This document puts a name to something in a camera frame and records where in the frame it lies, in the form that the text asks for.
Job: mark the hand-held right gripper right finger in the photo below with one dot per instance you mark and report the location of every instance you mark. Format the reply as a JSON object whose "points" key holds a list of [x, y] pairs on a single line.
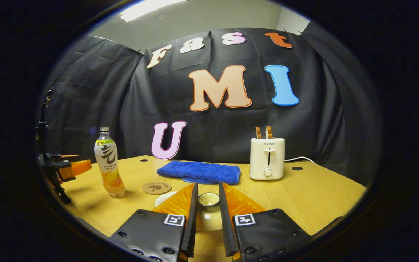
{"points": [[226, 229]]}

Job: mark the bread slice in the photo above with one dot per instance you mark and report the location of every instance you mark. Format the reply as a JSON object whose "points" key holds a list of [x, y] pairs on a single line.
{"points": [[258, 132], [268, 132]]}

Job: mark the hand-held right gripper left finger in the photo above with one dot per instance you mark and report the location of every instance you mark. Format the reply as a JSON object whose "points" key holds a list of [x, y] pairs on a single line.
{"points": [[190, 229]]}

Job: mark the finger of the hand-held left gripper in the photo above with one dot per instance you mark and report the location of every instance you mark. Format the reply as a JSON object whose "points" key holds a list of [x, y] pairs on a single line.
{"points": [[76, 169], [66, 158]]}

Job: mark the blue towel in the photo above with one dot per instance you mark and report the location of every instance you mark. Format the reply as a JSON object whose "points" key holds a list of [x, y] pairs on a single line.
{"points": [[198, 171]]}

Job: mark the cream teacup lid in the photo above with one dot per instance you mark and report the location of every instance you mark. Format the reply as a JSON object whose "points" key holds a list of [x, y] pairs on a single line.
{"points": [[208, 214]]}

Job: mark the round cork coaster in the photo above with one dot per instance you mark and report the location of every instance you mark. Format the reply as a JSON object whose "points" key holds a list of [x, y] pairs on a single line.
{"points": [[156, 188]]}

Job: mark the black backdrop cloth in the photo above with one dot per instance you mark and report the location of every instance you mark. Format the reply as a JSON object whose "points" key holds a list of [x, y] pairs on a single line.
{"points": [[231, 127]]}

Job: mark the clear labelled water bottle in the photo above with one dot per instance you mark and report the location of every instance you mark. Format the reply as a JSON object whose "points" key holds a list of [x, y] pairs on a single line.
{"points": [[108, 163]]}

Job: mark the cream ceramic teacup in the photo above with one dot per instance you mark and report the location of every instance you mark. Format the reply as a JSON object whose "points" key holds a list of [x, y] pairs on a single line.
{"points": [[164, 198]]}

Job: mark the white toaster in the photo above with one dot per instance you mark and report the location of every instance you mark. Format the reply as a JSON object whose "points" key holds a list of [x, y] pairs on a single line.
{"points": [[267, 156]]}

